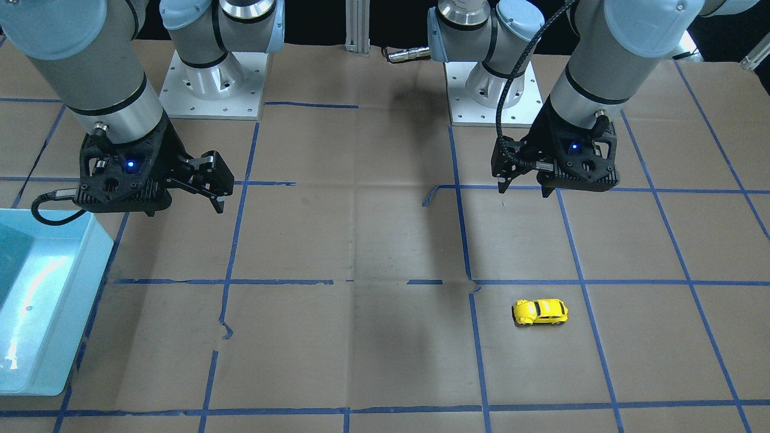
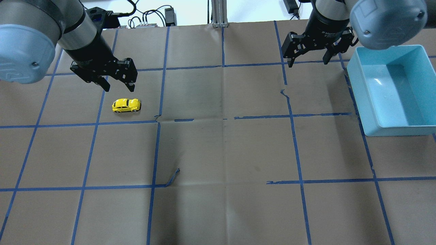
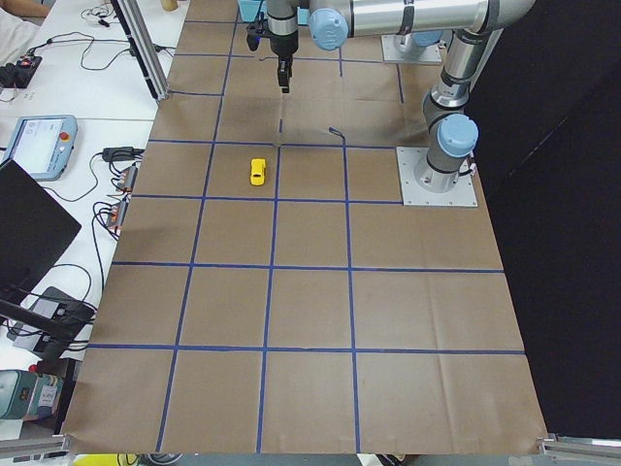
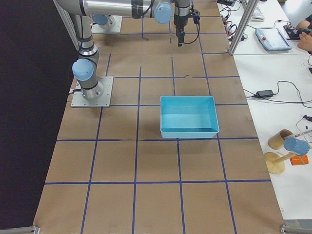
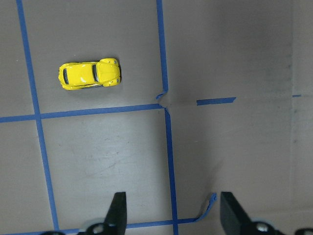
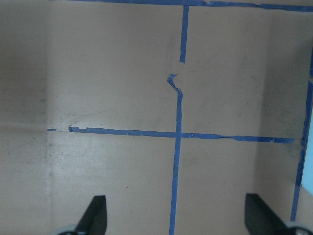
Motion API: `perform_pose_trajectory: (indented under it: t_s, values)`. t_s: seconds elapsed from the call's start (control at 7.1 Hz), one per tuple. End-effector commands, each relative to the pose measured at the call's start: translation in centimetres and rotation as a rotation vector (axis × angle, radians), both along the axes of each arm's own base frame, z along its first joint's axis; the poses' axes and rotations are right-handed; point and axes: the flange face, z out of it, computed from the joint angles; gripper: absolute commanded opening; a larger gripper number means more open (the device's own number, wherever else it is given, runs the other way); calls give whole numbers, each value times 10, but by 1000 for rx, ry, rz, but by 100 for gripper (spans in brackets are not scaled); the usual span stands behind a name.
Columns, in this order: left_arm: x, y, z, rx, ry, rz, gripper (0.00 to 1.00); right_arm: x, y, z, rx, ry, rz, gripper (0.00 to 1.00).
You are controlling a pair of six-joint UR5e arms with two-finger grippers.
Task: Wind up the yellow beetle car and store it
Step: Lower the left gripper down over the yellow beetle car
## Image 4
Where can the black power adapter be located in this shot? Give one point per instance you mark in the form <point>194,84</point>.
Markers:
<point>264,94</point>

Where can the wooden cup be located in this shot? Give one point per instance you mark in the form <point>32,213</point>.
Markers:
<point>277,141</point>

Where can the aluminium frame post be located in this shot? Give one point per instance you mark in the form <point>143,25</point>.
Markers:
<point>251,5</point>

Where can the light blue plastic bin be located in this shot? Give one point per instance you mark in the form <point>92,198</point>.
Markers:
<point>188,117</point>

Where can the brown paper table cover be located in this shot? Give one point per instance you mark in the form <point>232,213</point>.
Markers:
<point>112,172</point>

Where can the blue teach pendant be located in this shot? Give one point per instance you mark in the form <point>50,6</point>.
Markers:
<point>272,39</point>

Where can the person's hand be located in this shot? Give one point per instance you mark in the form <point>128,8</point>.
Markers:
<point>305,42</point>

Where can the orange plastic cup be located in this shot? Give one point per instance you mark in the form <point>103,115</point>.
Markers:
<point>299,160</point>

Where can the blue plastic cup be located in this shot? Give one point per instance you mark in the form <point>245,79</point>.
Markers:
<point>297,146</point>

